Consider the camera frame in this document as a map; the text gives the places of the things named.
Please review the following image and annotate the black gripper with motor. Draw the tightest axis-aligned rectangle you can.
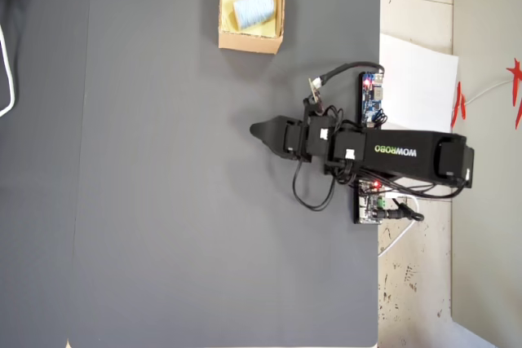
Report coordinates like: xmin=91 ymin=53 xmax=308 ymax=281
xmin=249 ymin=116 xmax=314 ymax=164

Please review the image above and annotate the open cardboard box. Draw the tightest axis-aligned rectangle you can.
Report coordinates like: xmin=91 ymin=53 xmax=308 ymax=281
xmin=217 ymin=0 xmax=288 ymax=55

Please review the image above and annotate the blue circuit board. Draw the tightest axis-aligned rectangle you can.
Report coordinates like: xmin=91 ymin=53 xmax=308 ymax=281
xmin=357 ymin=71 xmax=387 ymax=128

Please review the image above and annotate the large dark grey mat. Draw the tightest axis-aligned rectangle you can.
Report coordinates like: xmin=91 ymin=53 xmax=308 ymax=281
xmin=66 ymin=0 xmax=383 ymax=348

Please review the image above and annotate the white motor controller board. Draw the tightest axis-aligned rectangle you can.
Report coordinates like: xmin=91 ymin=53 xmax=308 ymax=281
xmin=352 ymin=178 xmax=392 ymax=226

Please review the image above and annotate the black power plug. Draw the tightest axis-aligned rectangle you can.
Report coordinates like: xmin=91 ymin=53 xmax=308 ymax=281
xmin=381 ymin=198 xmax=426 ymax=222

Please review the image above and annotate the white paper sheet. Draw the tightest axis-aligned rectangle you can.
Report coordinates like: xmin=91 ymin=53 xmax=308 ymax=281
xmin=378 ymin=33 xmax=460 ymax=134

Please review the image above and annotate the white curved tube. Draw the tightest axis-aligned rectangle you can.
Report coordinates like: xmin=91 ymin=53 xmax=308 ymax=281
xmin=0 ymin=21 xmax=18 ymax=117

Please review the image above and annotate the small camera module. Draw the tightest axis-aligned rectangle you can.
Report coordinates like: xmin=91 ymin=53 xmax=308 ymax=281
xmin=302 ymin=77 xmax=326 ymax=117

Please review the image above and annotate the thin black looping cable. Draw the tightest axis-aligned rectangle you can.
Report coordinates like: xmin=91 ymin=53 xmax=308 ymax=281
xmin=291 ymin=158 xmax=338 ymax=213

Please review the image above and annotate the thick black camera cable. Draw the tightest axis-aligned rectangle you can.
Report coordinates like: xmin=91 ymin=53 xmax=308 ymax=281
xmin=314 ymin=61 xmax=386 ymax=89

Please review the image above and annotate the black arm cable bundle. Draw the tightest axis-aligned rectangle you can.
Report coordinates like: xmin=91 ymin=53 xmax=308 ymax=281
xmin=358 ymin=172 xmax=470 ymax=201

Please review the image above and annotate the white power cable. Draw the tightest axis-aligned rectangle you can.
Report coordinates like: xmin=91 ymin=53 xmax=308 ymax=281
xmin=378 ymin=191 xmax=421 ymax=259

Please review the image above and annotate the thin white cable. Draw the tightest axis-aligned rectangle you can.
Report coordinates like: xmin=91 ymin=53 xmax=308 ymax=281
xmin=463 ymin=78 xmax=515 ymax=107

